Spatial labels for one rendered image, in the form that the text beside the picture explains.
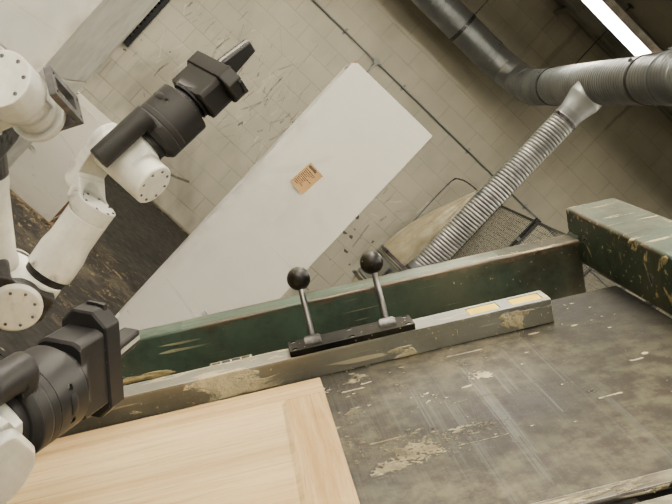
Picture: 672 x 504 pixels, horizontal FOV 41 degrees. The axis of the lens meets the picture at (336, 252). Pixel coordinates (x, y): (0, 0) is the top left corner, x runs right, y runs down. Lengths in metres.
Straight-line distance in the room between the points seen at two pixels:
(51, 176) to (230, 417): 4.95
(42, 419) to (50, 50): 2.63
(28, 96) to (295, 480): 0.53
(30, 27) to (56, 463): 2.32
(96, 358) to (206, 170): 8.33
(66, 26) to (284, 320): 2.00
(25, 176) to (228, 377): 4.90
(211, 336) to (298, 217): 3.23
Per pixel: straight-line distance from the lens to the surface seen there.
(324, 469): 1.08
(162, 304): 4.94
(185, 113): 1.33
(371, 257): 1.41
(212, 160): 9.22
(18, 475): 0.83
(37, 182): 6.18
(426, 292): 1.64
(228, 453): 1.18
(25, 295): 1.35
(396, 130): 4.82
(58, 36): 3.40
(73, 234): 1.35
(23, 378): 0.83
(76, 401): 0.88
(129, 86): 9.30
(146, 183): 1.30
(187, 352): 1.62
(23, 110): 1.02
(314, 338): 1.39
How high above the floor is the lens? 1.61
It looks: 4 degrees down
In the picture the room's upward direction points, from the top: 43 degrees clockwise
